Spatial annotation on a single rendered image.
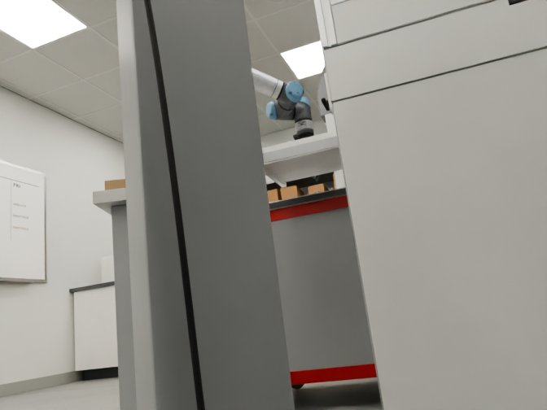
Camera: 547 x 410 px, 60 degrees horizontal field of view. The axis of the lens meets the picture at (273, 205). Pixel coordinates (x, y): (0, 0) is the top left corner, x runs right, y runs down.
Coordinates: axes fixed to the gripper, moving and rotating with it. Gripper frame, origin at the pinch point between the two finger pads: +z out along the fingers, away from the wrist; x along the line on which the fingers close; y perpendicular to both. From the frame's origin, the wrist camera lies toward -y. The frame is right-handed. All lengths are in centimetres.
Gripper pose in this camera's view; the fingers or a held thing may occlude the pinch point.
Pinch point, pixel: (317, 176)
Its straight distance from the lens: 198.3
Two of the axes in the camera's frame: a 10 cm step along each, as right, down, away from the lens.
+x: -3.7, -1.8, -9.1
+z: 1.2, 9.6, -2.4
